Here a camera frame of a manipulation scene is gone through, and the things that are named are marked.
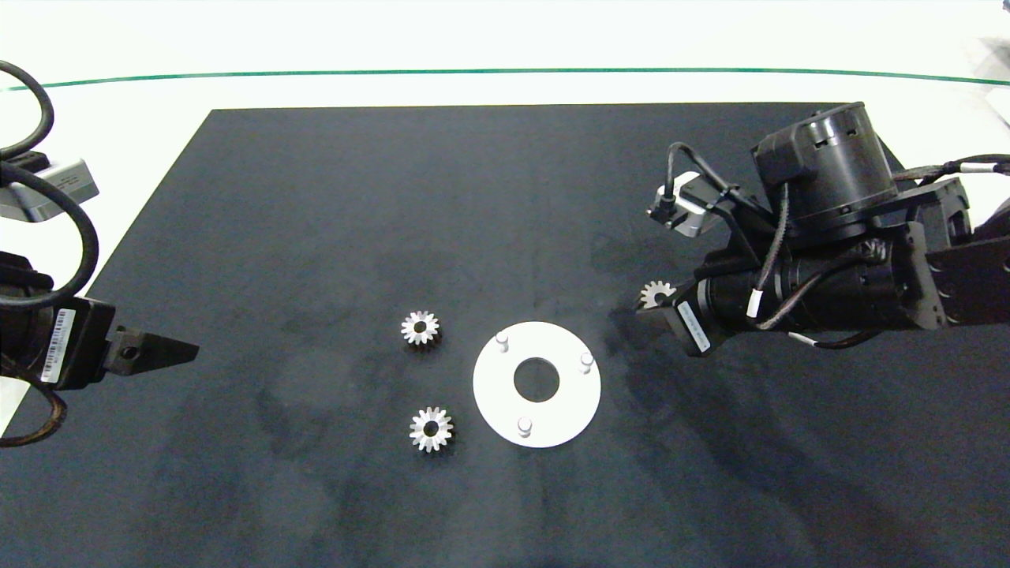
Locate small steel planetary gear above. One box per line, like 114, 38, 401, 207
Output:
401, 310, 440, 346
409, 406, 455, 453
639, 280, 678, 311

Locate round white plate with pins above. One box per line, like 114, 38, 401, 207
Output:
473, 321, 602, 450

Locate dark rectangular work mat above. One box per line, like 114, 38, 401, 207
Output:
0, 103, 1010, 568

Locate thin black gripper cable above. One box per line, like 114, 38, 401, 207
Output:
787, 327, 886, 351

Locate brown braided arm cable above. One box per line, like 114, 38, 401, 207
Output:
0, 355, 69, 448

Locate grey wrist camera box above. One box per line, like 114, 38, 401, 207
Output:
0, 158, 100, 224
647, 171, 723, 239

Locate braided cable white tag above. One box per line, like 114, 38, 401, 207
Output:
747, 181, 792, 331

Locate black camera cable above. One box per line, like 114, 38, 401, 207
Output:
665, 141, 778, 222
0, 162, 101, 310

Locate braided forearm cable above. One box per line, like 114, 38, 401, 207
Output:
892, 155, 1010, 184

